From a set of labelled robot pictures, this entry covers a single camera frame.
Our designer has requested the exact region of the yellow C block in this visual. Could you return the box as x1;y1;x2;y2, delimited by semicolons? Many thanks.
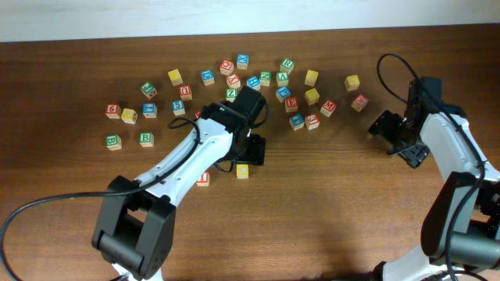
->
236;164;249;180

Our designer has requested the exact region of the red I block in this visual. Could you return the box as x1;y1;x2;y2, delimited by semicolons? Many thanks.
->
196;171;210;187

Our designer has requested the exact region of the red A block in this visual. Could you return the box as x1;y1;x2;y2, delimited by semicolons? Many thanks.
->
351;94;369;112

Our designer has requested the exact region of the green R block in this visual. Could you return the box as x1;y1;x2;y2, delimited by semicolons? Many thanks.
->
280;58;295;74

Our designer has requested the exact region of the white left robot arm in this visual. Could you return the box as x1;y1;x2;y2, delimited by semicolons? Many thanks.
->
91;86;270;280

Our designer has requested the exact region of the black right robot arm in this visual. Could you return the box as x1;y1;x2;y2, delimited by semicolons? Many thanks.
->
369;76;499;280

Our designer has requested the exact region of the blue T block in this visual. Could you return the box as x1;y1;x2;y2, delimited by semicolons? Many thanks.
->
289;113;305;130

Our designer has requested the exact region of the red E block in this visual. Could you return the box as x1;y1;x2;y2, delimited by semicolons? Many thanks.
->
284;97;298;112

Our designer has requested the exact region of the green Z block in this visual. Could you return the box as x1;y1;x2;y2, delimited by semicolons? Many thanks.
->
225;88;238;102

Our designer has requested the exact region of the red 3 block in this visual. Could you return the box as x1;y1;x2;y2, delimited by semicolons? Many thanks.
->
305;114;320;130

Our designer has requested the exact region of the blue P block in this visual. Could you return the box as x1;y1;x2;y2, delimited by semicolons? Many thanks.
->
276;86;291;103

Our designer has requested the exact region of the blue H block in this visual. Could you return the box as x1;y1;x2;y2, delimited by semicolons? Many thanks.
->
247;76;261;91

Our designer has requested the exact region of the red Y block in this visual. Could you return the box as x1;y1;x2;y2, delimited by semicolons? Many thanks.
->
227;73;241;89

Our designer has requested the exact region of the green N block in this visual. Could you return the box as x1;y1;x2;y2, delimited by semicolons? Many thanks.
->
259;71;272;87

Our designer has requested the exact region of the yellow block far right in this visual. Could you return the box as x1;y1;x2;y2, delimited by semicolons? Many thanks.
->
345;75;360;91

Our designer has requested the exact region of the green V block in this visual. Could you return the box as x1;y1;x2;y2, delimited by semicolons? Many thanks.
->
277;72;289;87

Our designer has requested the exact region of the yellow block middle right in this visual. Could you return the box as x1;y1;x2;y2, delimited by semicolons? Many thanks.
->
305;88;320;105

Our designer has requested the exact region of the red M block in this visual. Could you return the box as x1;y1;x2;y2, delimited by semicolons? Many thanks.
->
320;100;337;117

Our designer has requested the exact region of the blue 5 block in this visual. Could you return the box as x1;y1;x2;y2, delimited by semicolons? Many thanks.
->
171;100;185;116

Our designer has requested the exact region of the red O block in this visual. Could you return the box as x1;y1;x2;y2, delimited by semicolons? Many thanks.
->
220;59;234;76

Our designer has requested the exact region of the blue D block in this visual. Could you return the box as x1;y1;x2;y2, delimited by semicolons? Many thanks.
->
201;69;215;86

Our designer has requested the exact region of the red U block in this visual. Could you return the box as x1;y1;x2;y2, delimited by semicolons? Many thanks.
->
179;85;192;101

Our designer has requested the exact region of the yellow block upper right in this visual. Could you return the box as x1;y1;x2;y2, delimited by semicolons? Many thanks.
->
305;69;319;87

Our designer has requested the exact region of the blue X block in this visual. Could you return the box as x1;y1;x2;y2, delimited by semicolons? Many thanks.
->
236;54;249;69

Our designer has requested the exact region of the green b block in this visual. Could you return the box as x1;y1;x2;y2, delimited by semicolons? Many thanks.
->
139;132;155;148
105;134;122;151

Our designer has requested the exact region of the yellow block upper left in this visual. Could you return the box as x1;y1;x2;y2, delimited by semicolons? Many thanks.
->
167;69;183;86

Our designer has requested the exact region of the blue block left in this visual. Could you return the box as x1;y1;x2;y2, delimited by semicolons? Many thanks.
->
142;103;158;119

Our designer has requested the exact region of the green J block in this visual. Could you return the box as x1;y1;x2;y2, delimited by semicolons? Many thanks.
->
140;81;157;99

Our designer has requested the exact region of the yellow block far left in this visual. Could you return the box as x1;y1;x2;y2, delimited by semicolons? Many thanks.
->
120;108;138;124

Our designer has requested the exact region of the green B block far left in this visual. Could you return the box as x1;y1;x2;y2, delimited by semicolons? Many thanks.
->
105;134;122;151

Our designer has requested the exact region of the red 6 block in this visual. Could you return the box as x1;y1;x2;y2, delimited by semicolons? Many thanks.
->
105;103;122;119

